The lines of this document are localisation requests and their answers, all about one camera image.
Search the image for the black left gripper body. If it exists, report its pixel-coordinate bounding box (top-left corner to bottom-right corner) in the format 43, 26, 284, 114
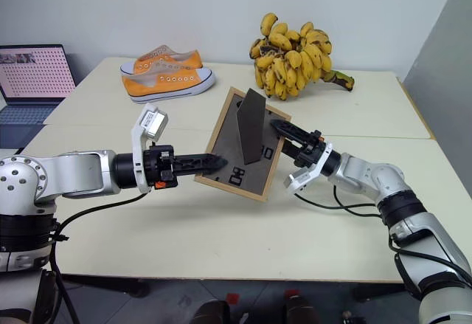
142, 144, 178, 191

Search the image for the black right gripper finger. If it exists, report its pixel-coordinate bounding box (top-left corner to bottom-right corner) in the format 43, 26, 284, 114
269, 118, 314, 145
281, 139, 305, 161

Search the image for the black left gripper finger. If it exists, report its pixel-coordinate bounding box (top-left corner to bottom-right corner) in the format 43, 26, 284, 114
173, 165, 221, 178
173, 152, 229, 168

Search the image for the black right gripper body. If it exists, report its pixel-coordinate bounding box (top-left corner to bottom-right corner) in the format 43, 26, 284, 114
294, 129, 327, 169

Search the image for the wooden picture frame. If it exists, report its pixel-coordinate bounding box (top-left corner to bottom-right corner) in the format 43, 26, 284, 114
193, 86, 293, 203

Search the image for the bunch of yellow bananas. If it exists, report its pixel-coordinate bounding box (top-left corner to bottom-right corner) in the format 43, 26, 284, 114
249, 12, 356, 101

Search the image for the orange canvas sneaker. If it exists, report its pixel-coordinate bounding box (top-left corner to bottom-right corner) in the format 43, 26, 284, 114
119, 44, 205, 78
122, 66, 216, 104

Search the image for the dark rounded shape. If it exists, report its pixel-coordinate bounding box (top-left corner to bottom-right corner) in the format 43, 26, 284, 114
282, 289, 322, 324
189, 299, 232, 324

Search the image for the open laptop computer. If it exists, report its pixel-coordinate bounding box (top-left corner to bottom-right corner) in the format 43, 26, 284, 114
0, 44, 77, 150

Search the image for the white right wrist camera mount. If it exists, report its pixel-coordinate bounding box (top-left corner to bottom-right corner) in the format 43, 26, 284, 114
282, 142, 333, 196

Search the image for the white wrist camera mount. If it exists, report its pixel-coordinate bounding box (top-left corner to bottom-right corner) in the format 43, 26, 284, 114
131, 103, 170, 194
282, 142, 333, 196

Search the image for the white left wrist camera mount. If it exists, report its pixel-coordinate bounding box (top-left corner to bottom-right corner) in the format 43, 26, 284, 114
131, 103, 170, 194

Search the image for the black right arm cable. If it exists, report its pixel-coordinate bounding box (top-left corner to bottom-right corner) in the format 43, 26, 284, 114
294, 185, 472, 279

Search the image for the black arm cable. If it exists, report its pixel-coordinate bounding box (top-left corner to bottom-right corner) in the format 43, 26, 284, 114
294, 185, 472, 279
46, 192, 149, 324

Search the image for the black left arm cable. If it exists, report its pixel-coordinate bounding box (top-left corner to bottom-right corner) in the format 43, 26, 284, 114
46, 192, 149, 324

